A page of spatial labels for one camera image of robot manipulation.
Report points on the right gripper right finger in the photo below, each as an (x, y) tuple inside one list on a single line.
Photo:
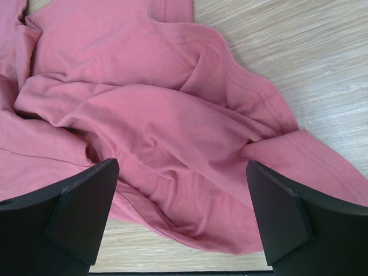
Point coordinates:
[(304, 231)]

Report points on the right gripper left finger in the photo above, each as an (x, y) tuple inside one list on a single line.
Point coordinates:
[(57, 230)]

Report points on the pink t shirt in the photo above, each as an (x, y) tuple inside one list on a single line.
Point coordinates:
[(141, 82)]

